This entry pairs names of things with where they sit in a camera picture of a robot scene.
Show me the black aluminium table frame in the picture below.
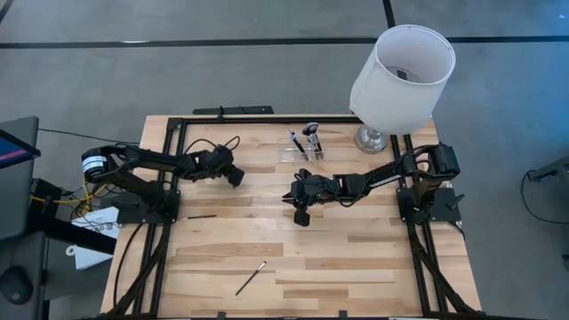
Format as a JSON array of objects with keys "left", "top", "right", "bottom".
[{"left": 95, "top": 116, "right": 488, "bottom": 320}]

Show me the black computer mouse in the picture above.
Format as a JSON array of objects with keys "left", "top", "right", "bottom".
[{"left": 0, "top": 265, "right": 35, "bottom": 308}]

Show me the short black silver-ended brush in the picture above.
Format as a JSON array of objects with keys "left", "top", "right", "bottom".
[{"left": 291, "top": 132, "right": 311, "bottom": 162}]

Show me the thin black floor cable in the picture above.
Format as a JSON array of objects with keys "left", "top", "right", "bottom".
[{"left": 37, "top": 127, "right": 141, "bottom": 146}]

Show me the thin black makeup brush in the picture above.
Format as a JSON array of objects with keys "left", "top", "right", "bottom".
[{"left": 286, "top": 129, "right": 308, "bottom": 159}]

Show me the yellow cable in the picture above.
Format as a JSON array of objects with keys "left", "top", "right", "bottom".
[{"left": 30, "top": 177, "right": 108, "bottom": 211}]

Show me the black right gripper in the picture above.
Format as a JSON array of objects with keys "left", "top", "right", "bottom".
[{"left": 283, "top": 168, "right": 339, "bottom": 227}]

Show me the thin black white-tipped brush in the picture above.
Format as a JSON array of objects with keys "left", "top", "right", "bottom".
[{"left": 235, "top": 260, "right": 268, "bottom": 298}]

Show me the white shade table lamp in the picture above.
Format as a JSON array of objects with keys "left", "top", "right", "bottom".
[{"left": 349, "top": 24, "right": 458, "bottom": 156}]

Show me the curved black floor cable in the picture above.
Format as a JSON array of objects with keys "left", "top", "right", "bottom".
[{"left": 520, "top": 170, "right": 569, "bottom": 226}]

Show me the white paper tag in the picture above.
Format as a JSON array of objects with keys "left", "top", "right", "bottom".
[{"left": 65, "top": 244, "right": 115, "bottom": 271}]

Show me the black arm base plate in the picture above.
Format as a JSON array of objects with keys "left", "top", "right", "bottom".
[
  {"left": 397, "top": 186, "right": 463, "bottom": 224},
  {"left": 116, "top": 195, "right": 180, "bottom": 225}
]

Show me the white printed paper sheet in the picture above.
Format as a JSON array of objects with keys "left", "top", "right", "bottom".
[{"left": 70, "top": 205, "right": 122, "bottom": 241}]

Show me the grey side desk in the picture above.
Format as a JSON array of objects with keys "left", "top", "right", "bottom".
[{"left": 0, "top": 116, "right": 48, "bottom": 320}]

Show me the clear plastic organizer container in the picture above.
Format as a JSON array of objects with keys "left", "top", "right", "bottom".
[{"left": 277, "top": 137, "right": 325, "bottom": 164}]

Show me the dark computer monitor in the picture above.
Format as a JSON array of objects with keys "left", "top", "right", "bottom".
[{"left": 0, "top": 127, "right": 42, "bottom": 171}]

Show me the black camera bar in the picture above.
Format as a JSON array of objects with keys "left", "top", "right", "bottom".
[{"left": 192, "top": 105, "right": 275, "bottom": 116}]

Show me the black equipment stand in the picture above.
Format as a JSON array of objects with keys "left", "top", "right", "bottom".
[{"left": 28, "top": 177, "right": 117, "bottom": 255}]

